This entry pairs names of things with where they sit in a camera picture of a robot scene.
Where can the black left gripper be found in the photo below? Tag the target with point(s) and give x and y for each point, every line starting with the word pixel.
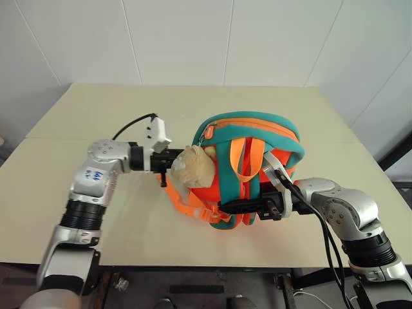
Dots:
pixel 159 162

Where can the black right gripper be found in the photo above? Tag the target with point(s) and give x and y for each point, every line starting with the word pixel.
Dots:
pixel 273 206

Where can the beige plush toy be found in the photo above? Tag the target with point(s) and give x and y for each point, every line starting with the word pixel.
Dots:
pixel 193 167

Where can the orange and teal backpack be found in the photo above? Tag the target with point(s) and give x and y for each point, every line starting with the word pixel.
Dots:
pixel 225 151

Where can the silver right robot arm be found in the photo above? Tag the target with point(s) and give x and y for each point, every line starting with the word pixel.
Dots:
pixel 347 206

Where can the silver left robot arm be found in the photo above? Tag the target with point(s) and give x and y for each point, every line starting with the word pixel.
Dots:
pixel 96 180

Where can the black flat bar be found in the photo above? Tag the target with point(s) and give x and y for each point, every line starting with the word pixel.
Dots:
pixel 197 289

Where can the dark rounded shape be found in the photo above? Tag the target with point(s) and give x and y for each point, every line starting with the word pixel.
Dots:
pixel 239 302
pixel 164 303

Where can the clear plastic caster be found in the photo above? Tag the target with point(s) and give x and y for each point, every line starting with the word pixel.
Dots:
pixel 121 284

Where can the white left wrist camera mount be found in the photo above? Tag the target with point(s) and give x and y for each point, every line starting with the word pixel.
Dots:
pixel 158 132

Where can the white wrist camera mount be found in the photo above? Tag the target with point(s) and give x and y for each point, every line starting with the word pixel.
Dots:
pixel 274 164
pixel 158 132

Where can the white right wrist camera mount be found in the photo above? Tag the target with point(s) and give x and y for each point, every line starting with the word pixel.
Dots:
pixel 274 164

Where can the black table frame leg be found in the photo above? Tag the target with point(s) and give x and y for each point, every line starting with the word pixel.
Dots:
pixel 101 286
pixel 284 289

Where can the black door frame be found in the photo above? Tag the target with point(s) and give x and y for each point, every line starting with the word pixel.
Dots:
pixel 399 151

